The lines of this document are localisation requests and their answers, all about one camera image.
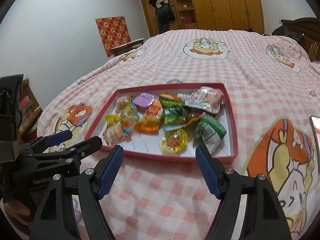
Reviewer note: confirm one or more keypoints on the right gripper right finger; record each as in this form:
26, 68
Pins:
264, 217

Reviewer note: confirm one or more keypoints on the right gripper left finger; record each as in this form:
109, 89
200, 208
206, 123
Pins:
55, 216

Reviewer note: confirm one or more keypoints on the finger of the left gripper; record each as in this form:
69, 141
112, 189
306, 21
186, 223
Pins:
40, 144
75, 152

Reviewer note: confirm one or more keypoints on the clear orange biscuit packet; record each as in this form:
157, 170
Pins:
116, 134

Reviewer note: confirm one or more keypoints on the yellow candy packet small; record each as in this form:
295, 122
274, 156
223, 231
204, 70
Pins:
129, 117

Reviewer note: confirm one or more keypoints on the small clear orange snack packet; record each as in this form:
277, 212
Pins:
122, 103

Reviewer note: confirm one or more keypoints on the orange jelly snack packet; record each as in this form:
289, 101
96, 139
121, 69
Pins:
150, 122

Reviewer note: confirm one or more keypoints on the purple metal tin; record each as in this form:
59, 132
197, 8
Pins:
144, 100

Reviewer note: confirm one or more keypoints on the yellow jelly cup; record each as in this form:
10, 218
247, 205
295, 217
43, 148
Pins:
174, 141

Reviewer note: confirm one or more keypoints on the dark green snack packet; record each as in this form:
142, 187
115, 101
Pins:
210, 132

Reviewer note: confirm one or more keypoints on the green pea snack packet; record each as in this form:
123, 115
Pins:
173, 118

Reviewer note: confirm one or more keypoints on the green orange snack packet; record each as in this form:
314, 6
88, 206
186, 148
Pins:
170, 101

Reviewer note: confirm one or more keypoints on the pink drink pouch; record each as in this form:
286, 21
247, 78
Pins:
205, 98

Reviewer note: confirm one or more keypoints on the person's hand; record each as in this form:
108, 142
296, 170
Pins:
17, 210

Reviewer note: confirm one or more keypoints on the wooden bedside shelf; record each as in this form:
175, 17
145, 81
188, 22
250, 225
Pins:
31, 112

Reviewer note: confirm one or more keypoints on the red shallow cardboard box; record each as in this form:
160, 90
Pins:
148, 145

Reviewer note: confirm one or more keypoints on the dark wooden side table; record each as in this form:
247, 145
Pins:
124, 48

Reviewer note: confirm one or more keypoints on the pink smartphone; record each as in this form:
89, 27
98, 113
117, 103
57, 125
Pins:
314, 121

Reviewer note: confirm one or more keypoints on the pink checked cartoon bedspread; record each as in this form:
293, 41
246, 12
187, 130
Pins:
274, 89

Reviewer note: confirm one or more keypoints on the hanging dark clothes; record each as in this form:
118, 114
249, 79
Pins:
164, 14

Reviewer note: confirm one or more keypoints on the dark wooden headboard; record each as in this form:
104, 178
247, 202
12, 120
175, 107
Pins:
305, 31

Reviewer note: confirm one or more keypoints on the wooden wardrobe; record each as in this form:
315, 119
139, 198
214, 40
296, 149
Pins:
208, 15

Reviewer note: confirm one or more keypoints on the red yellow patterned wall hanging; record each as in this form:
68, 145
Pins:
113, 32

